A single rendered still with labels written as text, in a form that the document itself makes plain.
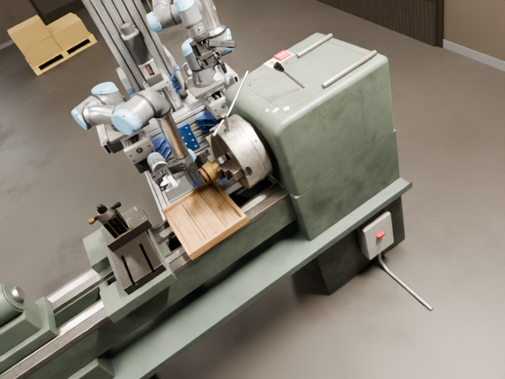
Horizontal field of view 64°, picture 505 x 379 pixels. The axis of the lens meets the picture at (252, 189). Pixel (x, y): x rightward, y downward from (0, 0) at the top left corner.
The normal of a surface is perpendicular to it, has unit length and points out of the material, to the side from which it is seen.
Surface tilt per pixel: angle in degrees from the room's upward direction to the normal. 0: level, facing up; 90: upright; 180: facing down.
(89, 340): 90
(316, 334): 0
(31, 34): 90
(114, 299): 0
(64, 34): 90
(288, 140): 90
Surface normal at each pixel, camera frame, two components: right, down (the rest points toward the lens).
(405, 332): -0.30, -0.68
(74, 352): 0.49, 0.49
